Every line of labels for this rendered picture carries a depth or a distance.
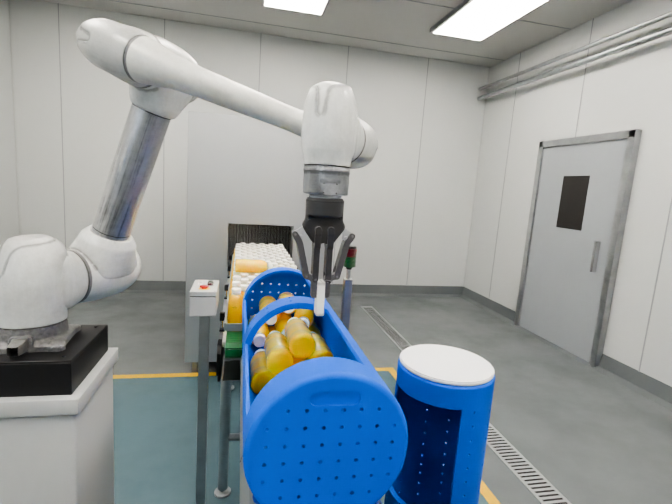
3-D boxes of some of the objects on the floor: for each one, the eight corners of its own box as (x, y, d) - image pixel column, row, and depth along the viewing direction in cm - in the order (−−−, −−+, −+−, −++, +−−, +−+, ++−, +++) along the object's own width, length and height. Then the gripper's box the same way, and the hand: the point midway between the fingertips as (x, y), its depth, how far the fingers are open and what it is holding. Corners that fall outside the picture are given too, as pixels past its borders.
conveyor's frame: (208, 553, 172) (214, 346, 159) (224, 375, 330) (227, 264, 316) (322, 538, 183) (336, 344, 170) (285, 373, 341) (290, 265, 327)
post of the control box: (194, 527, 185) (199, 310, 169) (195, 520, 188) (200, 307, 173) (204, 526, 185) (209, 310, 170) (205, 519, 189) (210, 307, 174)
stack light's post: (329, 485, 216) (345, 279, 200) (328, 480, 220) (343, 277, 203) (337, 484, 217) (353, 279, 201) (335, 479, 221) (351, 277, 204)
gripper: (294, 195, 76) (288, 320, 80) (362, 199, 79) (354, 319, 83) (289, 194, 83) (284, 308, 87) (352, 197, 86) (345, 308, 90)
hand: (319, 297), depth 84 cm, fingers closed
